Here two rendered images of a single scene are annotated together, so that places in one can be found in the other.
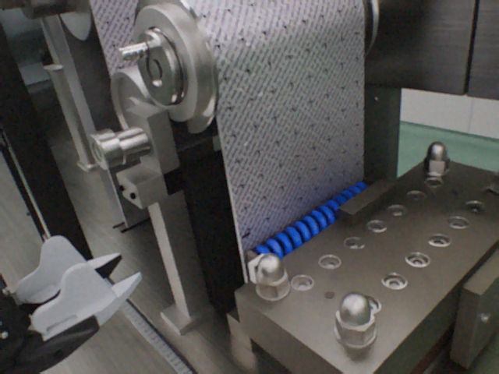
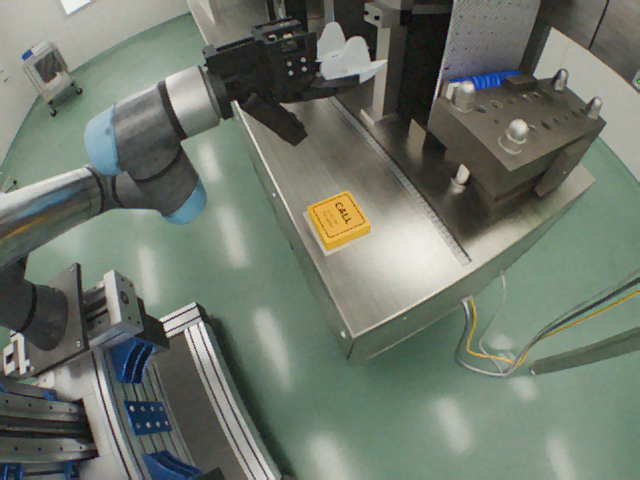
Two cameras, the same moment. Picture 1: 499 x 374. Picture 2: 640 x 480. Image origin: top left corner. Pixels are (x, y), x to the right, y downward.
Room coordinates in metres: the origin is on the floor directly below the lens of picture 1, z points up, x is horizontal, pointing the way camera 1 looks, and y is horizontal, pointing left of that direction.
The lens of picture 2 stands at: (-0.06, 0.11, 1.27)
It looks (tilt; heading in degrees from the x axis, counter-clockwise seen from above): 61 degrees down; 17
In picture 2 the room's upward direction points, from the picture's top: 7 degrees counter-clockwise
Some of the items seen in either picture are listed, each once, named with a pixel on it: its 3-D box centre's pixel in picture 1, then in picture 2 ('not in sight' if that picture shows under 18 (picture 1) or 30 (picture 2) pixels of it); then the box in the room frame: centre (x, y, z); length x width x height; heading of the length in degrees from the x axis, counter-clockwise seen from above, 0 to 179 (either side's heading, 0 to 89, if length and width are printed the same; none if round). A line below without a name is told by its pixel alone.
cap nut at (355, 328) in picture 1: (355, 314); (516, 133); (0.26, -0.08, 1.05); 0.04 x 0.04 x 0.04
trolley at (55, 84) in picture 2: not in sight; (49, 74); (2.36, 4.52, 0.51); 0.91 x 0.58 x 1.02; 60
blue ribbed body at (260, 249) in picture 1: (320, 221); (490, 82); (0.44, -0.09, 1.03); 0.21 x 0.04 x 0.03; 126
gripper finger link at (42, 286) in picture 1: (65, 263); (335, 43); (0.31, 0.17, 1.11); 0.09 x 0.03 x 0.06; 135
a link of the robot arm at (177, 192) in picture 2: not in sight; (161, 183); (0.14, 0.38, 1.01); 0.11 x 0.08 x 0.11; 94
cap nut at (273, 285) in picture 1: (271, 273); (465, 94); (0.33, -0.02, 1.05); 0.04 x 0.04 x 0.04
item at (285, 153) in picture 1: (304, 155); (494, 35); (0.46, -0.08, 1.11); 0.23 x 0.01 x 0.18; 126
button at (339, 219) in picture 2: not in sight; (338, 219); (0.17, 0.15, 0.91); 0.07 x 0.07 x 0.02; 36
